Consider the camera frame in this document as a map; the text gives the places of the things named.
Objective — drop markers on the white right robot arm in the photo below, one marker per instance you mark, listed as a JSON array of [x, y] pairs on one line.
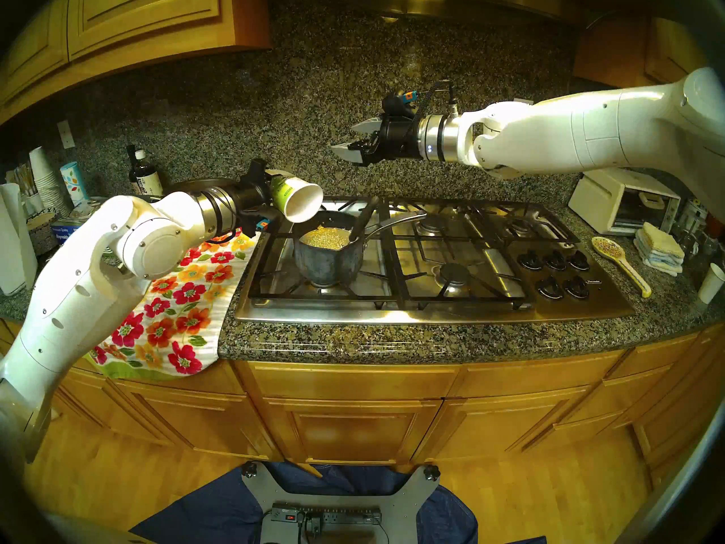
[[566, 132]]

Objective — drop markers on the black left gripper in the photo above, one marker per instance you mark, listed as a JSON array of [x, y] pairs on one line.
[[249, 200]]

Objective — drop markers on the dark bottle black cap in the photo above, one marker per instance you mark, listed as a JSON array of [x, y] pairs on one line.
[[131, 163]]

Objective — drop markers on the cup of wooden sticks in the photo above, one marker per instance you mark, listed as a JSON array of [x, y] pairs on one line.
[[34, 202]]

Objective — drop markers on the black cooktop knob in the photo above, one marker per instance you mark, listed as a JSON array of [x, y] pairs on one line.
[[549, 288], [578, 259], [576, 287], [531, 259], [555, 259]]

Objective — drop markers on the yellow ceramic spoon rest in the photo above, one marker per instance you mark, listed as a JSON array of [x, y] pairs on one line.
[[609, 248]]

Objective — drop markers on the white wall outlet plate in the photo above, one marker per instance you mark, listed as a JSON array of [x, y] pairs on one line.
[[66, 135]]

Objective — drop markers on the single white paper cup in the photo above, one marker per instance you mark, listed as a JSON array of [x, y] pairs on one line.
[[711, 285]]

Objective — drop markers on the blue dotted paper cup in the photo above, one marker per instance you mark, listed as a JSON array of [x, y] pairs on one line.
[[73, 183]]

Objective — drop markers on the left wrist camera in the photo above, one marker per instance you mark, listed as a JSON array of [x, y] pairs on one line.
[[265, 222]]

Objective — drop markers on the white paper towel roll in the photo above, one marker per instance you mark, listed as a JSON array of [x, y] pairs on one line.
[[17, 242]]

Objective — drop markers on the white toaster oven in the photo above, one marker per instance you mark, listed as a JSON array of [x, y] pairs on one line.
[[595, 200]]

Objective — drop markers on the stack of white cups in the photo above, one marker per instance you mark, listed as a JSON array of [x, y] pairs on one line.
[[45, 177]]

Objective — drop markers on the black cooking spoon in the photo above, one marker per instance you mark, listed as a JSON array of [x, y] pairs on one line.
[[364, 217]]

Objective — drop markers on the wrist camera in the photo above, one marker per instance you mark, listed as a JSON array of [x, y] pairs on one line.
[[265, 222], [396, 103]]

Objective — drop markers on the wooden base cabinets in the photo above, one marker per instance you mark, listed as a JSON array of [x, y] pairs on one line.
[[351, 424]]

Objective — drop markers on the stainless gas cooktop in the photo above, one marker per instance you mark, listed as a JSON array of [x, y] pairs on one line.
[[595, 307]]

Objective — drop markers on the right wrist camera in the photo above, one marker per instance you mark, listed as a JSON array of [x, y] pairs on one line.
[[396, 103]]

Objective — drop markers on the wooden wall cabinet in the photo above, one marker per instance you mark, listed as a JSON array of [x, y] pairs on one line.
[[141, 10], [668, 50]]

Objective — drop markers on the dark bottle white cap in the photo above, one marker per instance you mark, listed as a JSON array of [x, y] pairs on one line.
[[148, 180]]

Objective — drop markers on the floral kitchen towel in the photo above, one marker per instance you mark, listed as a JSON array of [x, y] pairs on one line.
[[181, 322]]

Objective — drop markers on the blue floor cloth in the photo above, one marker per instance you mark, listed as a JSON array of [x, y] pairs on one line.
[[209, 514]]

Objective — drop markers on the dark grey saucepan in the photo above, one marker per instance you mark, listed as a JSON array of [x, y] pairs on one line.
[[325, 268]]

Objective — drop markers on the folded dish cloth stack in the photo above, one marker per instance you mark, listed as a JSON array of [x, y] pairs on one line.
[[657, 248]]

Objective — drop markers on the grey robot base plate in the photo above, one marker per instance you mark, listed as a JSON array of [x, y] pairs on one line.
[[408, 503]]

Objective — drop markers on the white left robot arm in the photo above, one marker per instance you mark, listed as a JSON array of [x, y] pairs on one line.
[[73, 299]]

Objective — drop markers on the white paper oats cup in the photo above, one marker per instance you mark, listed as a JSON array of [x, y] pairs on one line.
[[306, 203]]

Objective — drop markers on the blue foil box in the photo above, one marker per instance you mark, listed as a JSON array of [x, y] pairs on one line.
[[61, 234]]

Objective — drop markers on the steel pan red rim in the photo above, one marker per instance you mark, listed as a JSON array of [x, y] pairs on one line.
[[198, 185]]

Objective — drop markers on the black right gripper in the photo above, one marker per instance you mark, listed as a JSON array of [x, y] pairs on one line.
[[399, 139]]

